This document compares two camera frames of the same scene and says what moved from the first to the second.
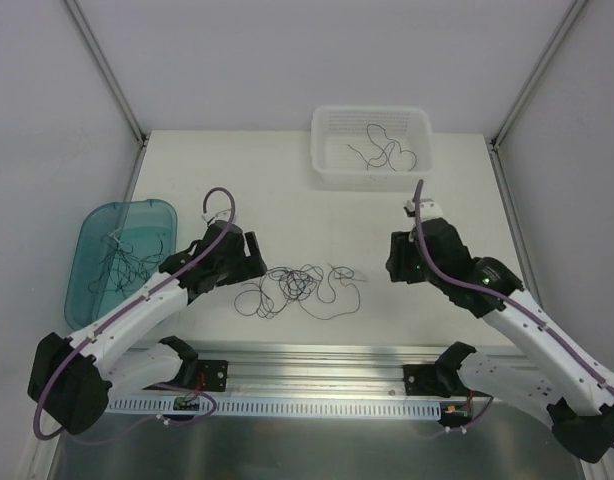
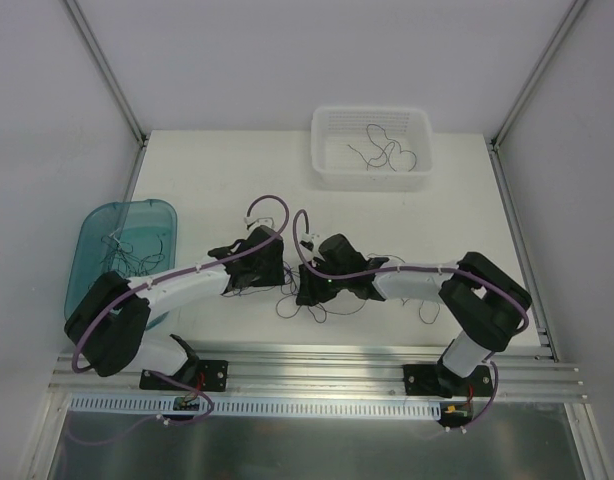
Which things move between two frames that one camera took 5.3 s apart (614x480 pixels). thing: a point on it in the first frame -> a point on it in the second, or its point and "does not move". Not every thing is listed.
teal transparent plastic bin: (118, 245) does not move
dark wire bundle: (383, 152) does not move
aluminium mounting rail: (327, 370) does not move
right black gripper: (402, 257) -> (310, 284)
